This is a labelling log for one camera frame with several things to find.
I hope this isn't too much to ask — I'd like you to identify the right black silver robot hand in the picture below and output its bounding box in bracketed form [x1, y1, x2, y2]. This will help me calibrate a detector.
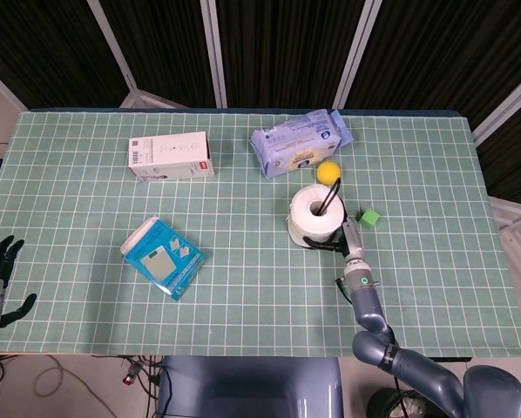
[304, 216, 366, 261]

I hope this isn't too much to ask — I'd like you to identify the black floor cable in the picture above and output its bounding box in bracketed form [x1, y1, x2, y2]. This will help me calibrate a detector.
[145, 356, 177, 418]

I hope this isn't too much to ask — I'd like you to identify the white desk lamp box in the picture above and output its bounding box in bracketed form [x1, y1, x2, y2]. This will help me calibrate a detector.
[127, 131, 215, 183]

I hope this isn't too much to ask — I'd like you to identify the purple tissue pack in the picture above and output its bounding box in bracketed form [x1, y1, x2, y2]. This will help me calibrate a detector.
[249, 108, 354, 179]

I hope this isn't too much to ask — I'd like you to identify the black trash bin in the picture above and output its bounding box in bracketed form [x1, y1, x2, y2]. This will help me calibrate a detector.
[367, 387, 431, 418]

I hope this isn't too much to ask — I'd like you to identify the blue kitchen scale box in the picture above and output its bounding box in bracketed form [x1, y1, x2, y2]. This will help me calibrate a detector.
[120, 216, 208, 301]

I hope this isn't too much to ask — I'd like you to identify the black wire ring stand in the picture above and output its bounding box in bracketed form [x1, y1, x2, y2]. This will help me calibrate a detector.
[301, 177, 348, 252]

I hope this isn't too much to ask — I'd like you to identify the black folding partition screen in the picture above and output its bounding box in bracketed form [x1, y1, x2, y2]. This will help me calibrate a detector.
[0, 0, 521, 206]

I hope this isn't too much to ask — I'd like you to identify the yellow ball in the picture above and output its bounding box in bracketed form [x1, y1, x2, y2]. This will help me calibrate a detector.
[315, 160, 342, 184]

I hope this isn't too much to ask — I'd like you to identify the grey floor cable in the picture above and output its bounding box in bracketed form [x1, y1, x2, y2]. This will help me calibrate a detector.
[32, 354, 126, 418]

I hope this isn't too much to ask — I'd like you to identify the blue-grey robot torso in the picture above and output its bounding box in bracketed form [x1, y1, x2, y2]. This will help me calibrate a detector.
[157, 355, 344, 418]

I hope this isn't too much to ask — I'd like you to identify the green grid tablecloth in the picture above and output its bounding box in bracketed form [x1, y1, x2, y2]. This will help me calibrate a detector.
[0, 108, 521, 358]

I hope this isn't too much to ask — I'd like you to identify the green cube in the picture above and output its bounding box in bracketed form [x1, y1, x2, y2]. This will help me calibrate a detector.
[358, 208, 381, 228]

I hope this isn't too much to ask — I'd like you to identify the white toilet paper roll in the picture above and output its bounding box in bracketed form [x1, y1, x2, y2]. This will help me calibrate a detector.
[286, 184, 347, 246]

